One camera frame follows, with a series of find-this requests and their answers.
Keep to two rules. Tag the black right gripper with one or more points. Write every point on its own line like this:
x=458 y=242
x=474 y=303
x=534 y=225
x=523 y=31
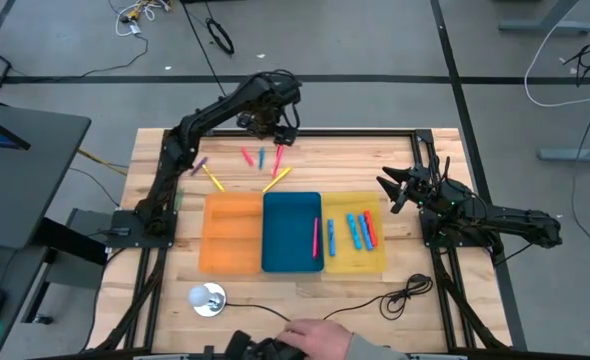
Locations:
x=425 y=187

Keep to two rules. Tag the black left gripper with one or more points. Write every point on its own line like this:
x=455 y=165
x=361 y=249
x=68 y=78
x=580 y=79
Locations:
x=275 y=122

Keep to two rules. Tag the slim blue highlighter pen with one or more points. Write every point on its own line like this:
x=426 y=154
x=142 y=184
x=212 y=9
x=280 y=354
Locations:
x=261 y=158

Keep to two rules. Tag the yellow highlighter pen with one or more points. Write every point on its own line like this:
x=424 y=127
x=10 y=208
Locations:
x=213 y=178
x=277 y=179

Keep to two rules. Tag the short pink highlighter pen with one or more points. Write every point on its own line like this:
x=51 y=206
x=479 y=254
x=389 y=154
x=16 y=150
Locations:
x=247 y=156

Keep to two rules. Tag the red marker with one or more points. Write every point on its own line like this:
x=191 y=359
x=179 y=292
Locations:
x=370 y=228

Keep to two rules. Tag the light blue marker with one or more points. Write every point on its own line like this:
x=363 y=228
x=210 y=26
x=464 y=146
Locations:
x=331 y=237
x=354 y=231
x=365 y=234

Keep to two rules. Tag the purple marker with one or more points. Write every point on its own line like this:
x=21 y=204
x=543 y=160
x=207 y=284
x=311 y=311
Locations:
x=199 y=166

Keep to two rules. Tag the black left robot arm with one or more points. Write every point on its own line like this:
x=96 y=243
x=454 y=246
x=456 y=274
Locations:
x=215 y=112

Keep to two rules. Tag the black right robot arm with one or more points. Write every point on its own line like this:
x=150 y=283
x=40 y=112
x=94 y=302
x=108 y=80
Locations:
x=515 y=222

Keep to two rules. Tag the blue plastic bin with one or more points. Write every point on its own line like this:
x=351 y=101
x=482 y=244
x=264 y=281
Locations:
x=290 y=232

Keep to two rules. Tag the yellow translucent plastic bin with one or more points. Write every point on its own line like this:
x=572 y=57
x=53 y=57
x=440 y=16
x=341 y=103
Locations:
x=345 y=260

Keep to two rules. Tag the orange translucent plastic bin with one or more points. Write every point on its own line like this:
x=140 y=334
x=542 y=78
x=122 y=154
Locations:
x=230 y=235

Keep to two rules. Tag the green marker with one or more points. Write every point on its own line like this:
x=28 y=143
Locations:
x=179 y=200

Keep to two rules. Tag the person's hand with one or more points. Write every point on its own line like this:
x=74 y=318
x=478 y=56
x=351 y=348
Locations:
x=320 y=337

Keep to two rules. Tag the white bulb lamp silver base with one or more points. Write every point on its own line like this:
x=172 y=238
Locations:
x=205 y=299

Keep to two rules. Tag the grey desk leg foot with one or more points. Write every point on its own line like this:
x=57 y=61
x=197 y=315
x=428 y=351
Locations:
x=575 y=154
x=545 y=26

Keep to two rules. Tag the dark grey desk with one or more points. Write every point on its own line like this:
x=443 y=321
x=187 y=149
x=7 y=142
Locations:
x=25 y=190

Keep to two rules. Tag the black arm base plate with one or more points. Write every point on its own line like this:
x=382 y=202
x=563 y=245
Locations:
x=125 y=241
x=427 y=240

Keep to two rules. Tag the black frame bracket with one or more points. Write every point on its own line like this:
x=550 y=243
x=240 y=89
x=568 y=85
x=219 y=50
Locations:
x=208 y=352

